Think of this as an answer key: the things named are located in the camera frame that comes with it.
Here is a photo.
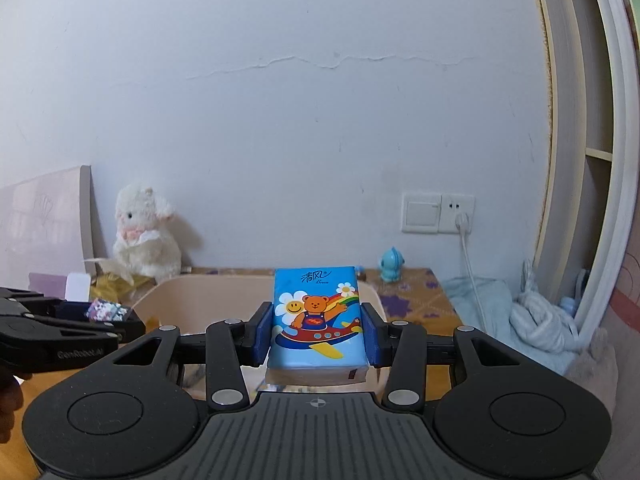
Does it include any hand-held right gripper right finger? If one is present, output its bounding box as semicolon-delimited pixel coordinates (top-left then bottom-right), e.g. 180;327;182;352
361;302;524;409

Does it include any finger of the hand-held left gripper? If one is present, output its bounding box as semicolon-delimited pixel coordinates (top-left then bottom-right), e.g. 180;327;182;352
0;305;147;344
0;287;91;319

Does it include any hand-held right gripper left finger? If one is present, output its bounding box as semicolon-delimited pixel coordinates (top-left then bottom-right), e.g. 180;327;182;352
112;301;275;408

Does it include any small cartoon print box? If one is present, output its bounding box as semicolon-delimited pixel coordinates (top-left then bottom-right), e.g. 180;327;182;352
87;298;126;322

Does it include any blue bear print tissue pack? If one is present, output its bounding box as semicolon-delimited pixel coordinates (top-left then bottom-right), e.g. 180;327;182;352
264;264;372;389

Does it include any pink plastic storage bin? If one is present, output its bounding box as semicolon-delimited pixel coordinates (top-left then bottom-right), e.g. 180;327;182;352
131;272;391;404

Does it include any person's left hand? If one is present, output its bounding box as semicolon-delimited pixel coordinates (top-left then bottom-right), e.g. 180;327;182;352
0;374;25;444

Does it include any white phone stand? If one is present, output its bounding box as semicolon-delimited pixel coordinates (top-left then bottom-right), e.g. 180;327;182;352
65;272;92;303

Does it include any gold crinkled bag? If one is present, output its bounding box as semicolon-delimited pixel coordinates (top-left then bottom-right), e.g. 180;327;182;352
82;257;157;307

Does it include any blue toy figurine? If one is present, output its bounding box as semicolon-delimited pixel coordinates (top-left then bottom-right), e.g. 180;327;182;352
378;245;405;284

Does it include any white plush lamb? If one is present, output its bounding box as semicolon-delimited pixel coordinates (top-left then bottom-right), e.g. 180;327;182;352
112;181;184;285

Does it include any light blue blanket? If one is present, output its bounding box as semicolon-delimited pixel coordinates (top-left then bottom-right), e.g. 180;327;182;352
442;275;577;377

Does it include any white blue bundled cloth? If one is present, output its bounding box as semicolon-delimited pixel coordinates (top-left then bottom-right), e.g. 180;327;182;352
509;258;582;352

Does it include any patterned wardrobe door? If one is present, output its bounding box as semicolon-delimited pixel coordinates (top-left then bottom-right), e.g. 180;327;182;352
575;0;640;480

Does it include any open wooden shelf unit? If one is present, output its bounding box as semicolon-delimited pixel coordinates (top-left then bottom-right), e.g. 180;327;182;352
529;0;617;322

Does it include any white plug with cable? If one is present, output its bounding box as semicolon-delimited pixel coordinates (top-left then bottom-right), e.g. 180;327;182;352
452;212;489;322

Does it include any white wall switch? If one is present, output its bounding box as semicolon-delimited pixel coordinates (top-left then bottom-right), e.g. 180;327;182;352
401;192;443;235

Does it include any white wall socket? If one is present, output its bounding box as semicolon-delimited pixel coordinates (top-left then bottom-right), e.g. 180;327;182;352
440;193;476;235

